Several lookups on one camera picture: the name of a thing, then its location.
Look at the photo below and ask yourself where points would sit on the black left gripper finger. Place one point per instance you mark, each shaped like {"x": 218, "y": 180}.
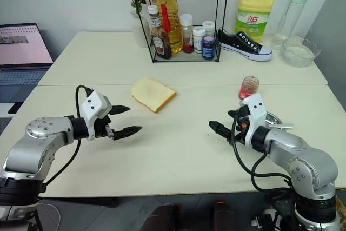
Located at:
{"x": 127, "y": 132}
{"x": 120, "y": 109}

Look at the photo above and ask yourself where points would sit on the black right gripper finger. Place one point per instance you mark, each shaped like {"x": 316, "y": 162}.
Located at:
{"x": 220, "y": 129}
{"x": 233, "y": 113}

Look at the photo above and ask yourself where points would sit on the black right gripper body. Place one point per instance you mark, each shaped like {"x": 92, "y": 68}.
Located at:
{"x": 241, "y": 131}

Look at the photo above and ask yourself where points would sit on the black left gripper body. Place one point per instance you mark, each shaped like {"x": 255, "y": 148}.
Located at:
{"x": 101, "y": 128}

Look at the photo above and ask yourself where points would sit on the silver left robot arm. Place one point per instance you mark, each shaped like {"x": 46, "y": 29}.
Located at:
{"x": 35, "y": 144}

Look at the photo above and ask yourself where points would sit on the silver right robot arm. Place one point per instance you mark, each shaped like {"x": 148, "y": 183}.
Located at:
{"x": 311, "y": 160}

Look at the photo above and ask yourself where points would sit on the small red jam jar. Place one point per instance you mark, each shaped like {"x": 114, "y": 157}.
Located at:
{"x": 248, "y": 87}

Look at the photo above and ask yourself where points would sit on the white bread slice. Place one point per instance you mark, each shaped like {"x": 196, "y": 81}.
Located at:
{"x": 151, "y": 93}

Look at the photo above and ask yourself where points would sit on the silver plate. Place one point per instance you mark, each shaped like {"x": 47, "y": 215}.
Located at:
{"x": 273, "y": 118}

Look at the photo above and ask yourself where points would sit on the silver metal spreading knife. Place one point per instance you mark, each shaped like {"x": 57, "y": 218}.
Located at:
{"x": 285, "y": 126}

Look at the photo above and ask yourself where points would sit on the black and white sneaker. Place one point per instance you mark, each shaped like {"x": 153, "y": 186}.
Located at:
{"x": 243, "y": 44}

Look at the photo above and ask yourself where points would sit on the dark blue jar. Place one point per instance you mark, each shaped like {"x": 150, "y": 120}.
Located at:
{"x": 208, "y": 47}

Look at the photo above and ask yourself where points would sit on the brown ketchup bottle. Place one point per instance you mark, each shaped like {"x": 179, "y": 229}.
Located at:
{"x": 159, "y": 41}

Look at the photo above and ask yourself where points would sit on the white vase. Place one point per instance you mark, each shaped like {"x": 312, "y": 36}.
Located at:
{"x": 138, "y": 30}

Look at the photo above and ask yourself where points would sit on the white label jar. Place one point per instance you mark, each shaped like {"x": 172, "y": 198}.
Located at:
{"x": 198, "y": 41}

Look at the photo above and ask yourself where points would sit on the clear glass bowl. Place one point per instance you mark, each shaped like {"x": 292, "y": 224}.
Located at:
{"x": 300, "y": 52}

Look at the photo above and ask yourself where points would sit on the red spice jar white cap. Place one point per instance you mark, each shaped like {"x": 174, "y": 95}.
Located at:
{"x": 187, "y": 36}

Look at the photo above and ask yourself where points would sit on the small white capped jar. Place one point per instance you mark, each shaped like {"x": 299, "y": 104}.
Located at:
{"x": 208, "y": 26}

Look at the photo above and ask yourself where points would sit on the yellow dish detergent bottle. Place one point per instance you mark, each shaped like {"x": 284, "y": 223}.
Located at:
{"x": 252, "y": 17}

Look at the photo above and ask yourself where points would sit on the clear bottle green cap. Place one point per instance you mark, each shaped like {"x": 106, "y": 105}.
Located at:
{"x": 290, "y": 17}

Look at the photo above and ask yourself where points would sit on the grey laptop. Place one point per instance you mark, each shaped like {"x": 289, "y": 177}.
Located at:
{"x": 21, "y": 49}

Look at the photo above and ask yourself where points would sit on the yellow cooking oil bottle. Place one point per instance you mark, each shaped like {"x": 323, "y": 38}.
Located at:
{"x": 170, "y": 6}

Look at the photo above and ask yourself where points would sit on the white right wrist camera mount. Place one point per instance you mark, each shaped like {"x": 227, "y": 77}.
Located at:
{"x": 255, "y": 109}

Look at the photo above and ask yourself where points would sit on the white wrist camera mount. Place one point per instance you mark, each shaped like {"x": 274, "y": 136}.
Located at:
{"x": 255, "y": 109}
{"x": 93, "y": 104}

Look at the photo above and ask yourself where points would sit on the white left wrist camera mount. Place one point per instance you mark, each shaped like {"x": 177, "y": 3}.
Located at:
{"x": 93, "y": 104}

